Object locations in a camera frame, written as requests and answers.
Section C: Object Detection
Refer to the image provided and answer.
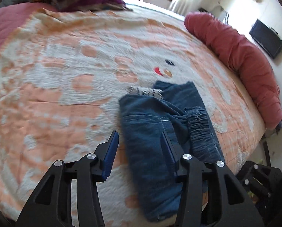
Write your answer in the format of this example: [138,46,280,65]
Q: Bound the orange and white printed blanket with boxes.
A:
[0,3,266,227]

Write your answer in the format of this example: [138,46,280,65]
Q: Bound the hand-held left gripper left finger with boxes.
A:
[16,131,120,227]

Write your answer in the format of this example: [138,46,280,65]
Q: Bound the blue denim pants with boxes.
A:
[118,80,226,223]

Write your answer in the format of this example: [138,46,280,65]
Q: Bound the black bed frame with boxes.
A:
[260,135,272,168]

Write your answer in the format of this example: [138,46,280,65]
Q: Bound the red rolled quilt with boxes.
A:
[184,12,282,130]

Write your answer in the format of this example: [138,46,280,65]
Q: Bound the black flat box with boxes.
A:
[249,19,282,59]

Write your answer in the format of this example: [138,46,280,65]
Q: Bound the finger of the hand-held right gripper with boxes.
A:
[236,174,272,200]
[244,160,282,179]

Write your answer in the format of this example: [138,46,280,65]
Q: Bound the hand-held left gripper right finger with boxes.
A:
[161,131,265,227]

